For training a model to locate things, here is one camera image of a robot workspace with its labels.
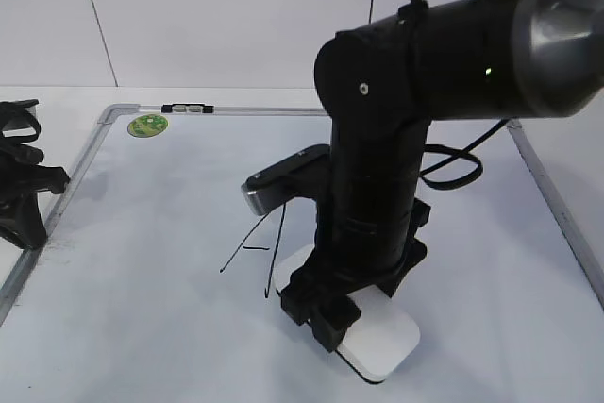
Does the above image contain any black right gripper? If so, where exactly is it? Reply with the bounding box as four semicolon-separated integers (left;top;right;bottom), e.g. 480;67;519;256
280;157;433;354

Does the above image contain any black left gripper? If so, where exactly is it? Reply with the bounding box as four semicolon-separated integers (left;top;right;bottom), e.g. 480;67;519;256
1;136;70;250

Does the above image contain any white board eraser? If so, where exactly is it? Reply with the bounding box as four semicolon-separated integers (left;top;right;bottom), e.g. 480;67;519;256
273;250;421;372

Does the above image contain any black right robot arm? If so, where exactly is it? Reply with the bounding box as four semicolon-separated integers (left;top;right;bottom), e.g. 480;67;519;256
280;0;603;351

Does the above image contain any round green magnet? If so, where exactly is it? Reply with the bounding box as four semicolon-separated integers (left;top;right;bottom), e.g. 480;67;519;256
127;114;169;139

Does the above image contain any black clear marker clip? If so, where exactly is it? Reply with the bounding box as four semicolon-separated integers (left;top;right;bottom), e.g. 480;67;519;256
160;103;214;114

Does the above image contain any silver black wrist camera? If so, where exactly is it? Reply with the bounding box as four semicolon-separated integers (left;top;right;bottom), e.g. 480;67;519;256
242;144;330;216

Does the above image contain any white board with grey frame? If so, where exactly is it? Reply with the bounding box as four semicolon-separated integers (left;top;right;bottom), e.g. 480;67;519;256
1;112;603;402

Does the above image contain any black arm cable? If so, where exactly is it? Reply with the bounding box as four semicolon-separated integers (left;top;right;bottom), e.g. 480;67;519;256
358;0;520;190

